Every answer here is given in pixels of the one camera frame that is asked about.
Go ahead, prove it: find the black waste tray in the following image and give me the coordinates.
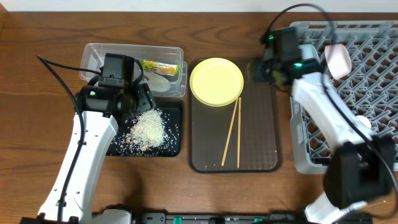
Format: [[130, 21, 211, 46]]
[[105, 99, 183, 157]]

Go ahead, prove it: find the brown serving tray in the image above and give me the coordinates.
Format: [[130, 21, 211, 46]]
[[188, 73, 282, 173]]

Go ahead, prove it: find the small white cup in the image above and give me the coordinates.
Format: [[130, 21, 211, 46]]
[[356, 115, 372, 129]]

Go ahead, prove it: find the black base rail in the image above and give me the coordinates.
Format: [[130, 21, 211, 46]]
[[132, 213, 307, 224]]

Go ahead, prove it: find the green orange snack wrapper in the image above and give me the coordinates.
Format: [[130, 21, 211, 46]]
[[141, 59, 180, 75]]

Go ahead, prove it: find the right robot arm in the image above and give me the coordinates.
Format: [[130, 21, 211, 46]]
[[248, 27, 397, 223]]

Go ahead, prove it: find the white rice bowl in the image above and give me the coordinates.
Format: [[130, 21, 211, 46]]
[[324, 44, 352, 80]]

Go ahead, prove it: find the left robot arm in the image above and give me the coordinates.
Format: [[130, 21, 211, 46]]
[[21, 53, 156, 223]]

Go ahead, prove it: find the yellow plate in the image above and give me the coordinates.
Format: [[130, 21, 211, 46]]
[[190, 58, 244, 106]]

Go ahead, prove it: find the grey dishwasher rack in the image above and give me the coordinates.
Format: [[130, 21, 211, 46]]
[[290, 21, 397, 174]]

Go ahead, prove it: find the clear plastic waste bin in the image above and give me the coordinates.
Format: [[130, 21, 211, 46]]
[[80, 43, 188, 98]]

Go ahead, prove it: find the leftover rice pile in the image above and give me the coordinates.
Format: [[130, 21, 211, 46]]
[[110, 108, 181, 156]]

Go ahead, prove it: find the light blue bowl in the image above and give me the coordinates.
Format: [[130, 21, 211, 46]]
[[298, 44, 320, 62]]

